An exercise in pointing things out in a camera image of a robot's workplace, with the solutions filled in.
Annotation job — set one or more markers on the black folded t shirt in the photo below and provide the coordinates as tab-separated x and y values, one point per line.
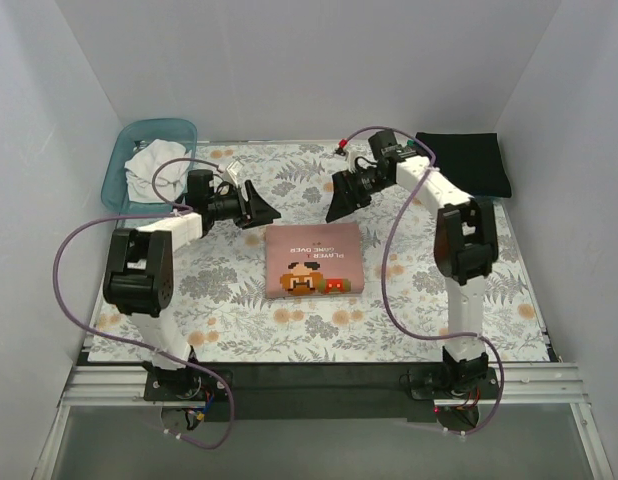
472	162

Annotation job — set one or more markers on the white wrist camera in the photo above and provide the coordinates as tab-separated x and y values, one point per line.
346	153
231	173

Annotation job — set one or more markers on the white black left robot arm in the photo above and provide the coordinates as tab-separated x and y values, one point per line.
139	275

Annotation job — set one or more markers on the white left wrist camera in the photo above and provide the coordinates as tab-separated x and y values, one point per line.
231	173

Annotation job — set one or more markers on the teal plastic basket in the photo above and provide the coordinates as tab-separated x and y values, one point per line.
133	138

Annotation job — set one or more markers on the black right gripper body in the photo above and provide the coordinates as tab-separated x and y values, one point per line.
353	188

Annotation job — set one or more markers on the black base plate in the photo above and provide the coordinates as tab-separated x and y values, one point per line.
316	391

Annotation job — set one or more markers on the white t shirt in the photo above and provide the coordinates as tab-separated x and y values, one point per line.
141	168

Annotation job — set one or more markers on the aluminium frame rail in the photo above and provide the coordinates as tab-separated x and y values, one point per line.
539	426

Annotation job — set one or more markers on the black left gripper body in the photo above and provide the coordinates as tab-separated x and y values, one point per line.
245	205

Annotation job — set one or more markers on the pink t shirt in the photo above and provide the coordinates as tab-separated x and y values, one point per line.
313	260

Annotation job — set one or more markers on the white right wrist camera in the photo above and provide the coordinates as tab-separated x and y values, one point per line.
346	153

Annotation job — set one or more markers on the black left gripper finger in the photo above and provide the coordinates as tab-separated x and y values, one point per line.
244	223
259	211

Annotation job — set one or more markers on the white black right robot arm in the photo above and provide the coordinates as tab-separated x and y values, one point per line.
465	244

